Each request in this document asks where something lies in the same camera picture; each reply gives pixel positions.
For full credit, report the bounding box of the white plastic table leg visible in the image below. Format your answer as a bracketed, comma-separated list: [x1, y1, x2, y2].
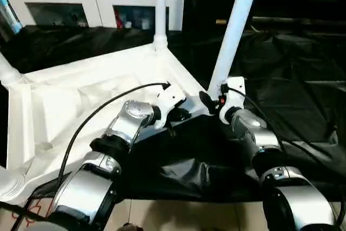
[0, 52, 22, 85]
[0, 167, 26, 202]
[152, 0, 170, 50]
[207, 0, 263, 99]

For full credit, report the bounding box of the white plastic table top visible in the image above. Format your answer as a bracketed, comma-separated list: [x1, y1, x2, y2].
[0, 40, 214, 206]

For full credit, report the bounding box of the black plastic sheet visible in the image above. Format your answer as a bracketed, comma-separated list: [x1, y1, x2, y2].
[0, 24, 346, 204]

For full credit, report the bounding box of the long black pole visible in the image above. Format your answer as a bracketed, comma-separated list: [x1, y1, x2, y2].
[251, 16, 346, 28]

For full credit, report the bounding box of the dark shoe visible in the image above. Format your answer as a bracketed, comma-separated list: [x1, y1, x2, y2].
[120, 222, 143, 231]

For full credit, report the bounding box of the black stand leg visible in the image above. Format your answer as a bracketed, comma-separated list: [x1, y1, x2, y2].
[0, 201, 46, 221]

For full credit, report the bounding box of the blue patterned roll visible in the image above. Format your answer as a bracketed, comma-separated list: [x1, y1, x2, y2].
[0, 0, 22, 34]

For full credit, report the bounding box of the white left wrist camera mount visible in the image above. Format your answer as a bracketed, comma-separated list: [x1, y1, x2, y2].
[154, 82, 187, 129]

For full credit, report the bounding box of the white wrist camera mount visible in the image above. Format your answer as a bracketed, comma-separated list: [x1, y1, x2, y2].
[154, 82, 187, 129]
[218, 77, 246, 122]

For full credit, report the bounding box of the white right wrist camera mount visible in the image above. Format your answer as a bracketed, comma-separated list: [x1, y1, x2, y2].
[218, 77, 246, 122]

